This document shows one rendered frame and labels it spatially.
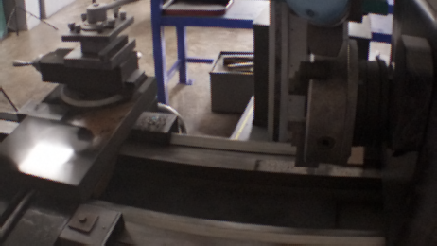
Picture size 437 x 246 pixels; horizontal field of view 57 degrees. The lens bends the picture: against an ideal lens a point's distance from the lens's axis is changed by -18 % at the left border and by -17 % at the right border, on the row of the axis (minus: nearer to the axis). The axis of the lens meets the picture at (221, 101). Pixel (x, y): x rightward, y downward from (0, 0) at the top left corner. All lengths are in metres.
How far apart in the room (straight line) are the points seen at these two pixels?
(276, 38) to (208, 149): 0.84
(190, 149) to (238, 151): 0.13
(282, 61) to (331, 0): 1.44
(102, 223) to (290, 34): 1.30
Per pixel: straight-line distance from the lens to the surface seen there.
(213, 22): 2.79
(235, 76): 3.00
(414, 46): 0.69
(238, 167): 1.18
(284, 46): 1.98
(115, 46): 1.27
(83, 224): 0.98
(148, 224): 1.02
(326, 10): 0.59
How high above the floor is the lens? 1.52
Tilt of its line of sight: 28 degrees down
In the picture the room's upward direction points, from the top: 2 degrees counter-clockwise
